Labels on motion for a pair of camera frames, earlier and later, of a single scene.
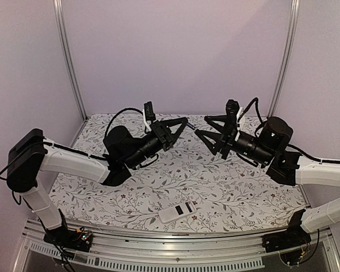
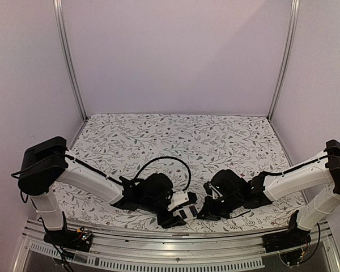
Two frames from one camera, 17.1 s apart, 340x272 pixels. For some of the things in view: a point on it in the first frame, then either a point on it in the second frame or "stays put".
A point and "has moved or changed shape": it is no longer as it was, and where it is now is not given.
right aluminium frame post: (287, 60) stays put
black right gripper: (223, 141) -> (209, 209)
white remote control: (168, 214) has moved or changed shape
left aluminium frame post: (66, 46) stays put
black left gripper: (167, 138) -> (170, 221)
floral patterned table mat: (190, 187) stays put
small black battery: (191, 126) -> (194, 211)
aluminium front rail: (237, 251) stays put
